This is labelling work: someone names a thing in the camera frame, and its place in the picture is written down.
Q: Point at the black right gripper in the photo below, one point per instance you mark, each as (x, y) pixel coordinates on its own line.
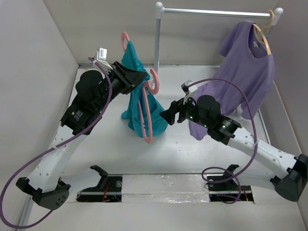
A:
(176, 106)

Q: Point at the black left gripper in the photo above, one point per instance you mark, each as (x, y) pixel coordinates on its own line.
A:
(129, 78)

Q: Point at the teal t shirt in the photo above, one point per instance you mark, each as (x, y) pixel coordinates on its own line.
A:
(132, 114)

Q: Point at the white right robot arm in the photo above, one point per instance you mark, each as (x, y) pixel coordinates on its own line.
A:
(290, 171)

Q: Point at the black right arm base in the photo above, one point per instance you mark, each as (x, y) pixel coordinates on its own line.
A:
(227, 192)

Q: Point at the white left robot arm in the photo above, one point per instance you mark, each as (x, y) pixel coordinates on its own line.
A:
(94, 92)

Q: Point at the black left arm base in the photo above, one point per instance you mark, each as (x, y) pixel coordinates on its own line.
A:
(107, 190)

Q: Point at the purple t shirt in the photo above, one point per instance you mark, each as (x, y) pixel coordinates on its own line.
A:
(245, 77)

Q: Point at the beige wooden hanger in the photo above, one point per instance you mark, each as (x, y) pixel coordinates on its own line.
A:
(260, 32)

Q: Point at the white metal clothes rack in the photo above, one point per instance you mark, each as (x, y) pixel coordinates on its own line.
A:
(193, 36)

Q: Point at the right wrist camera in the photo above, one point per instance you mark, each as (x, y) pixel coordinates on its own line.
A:
(188, 89)

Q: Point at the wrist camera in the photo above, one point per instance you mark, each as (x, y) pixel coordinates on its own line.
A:
(188, 89)
(101, 58)

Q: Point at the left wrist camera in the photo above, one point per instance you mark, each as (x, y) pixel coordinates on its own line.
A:
(101, 58)

